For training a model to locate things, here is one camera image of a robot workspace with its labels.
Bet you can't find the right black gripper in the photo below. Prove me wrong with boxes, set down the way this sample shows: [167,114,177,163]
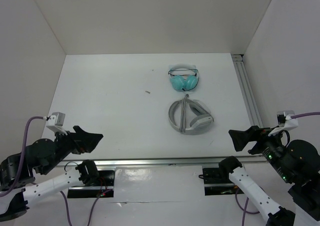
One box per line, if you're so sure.
[227,122,294,180]

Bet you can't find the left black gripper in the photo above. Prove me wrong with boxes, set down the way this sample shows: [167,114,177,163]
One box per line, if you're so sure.
[41,124,104,174]

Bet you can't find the grey white headphones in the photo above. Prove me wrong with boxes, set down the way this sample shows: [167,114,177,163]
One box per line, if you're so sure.
[168,96,214,135]

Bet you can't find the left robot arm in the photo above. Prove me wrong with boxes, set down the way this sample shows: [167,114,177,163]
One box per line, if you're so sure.
[0,126,103,221]

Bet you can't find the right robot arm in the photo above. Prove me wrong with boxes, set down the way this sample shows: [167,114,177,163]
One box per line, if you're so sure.
[218,126,320,225]

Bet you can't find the teal headphones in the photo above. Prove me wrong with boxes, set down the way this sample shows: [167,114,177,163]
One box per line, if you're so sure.
[167,64,199,92]

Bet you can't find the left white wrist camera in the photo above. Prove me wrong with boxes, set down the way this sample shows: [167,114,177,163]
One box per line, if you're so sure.
[45,112,67,135]

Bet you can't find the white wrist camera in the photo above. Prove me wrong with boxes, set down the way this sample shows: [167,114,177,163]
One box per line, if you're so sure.
[45,112,67,135]
[268,110,299,136]

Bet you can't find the aluminium front rail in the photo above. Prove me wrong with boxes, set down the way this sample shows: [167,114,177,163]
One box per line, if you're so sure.
[57,155,267,168]

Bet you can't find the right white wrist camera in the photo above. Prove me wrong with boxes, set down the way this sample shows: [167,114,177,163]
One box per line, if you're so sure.
[268,110,299,136]

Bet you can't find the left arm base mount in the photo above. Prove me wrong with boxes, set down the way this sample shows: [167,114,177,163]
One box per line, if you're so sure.
[67,160,115,199]

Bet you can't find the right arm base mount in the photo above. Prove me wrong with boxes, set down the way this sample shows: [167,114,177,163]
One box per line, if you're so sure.
[198,168,243,196]

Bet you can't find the aluminium side rail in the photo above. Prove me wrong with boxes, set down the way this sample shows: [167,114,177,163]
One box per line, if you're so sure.
[231,54,263,127]

